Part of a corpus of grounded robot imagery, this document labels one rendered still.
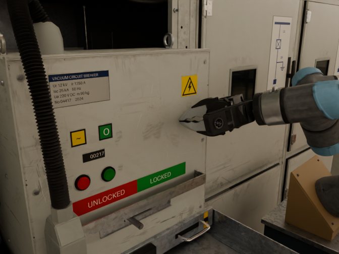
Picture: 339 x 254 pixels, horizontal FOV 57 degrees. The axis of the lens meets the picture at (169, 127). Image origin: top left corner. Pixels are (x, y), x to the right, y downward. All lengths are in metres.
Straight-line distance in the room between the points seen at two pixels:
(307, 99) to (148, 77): 0.33
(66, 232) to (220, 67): 0.78
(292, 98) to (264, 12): 0.72
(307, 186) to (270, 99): 0.63
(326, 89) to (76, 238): 0.51
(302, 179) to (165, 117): 0.65
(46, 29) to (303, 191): 0.96
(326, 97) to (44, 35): 0.52
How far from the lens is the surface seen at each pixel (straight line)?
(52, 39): 0.62
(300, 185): 1.21
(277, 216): 1.32
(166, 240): 0.88
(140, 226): 0.73
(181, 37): 1.00
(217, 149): 1.20
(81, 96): 0.61
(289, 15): 1.49
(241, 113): 0.67
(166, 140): 0.76
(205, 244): 0.96
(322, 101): 0.63
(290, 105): 0.65
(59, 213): 0.56
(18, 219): 0.73
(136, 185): 0.74
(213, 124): 0.63
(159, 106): 0.72
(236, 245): 0.97
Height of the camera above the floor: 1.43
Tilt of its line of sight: 17 degrees down
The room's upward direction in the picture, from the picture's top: straight up
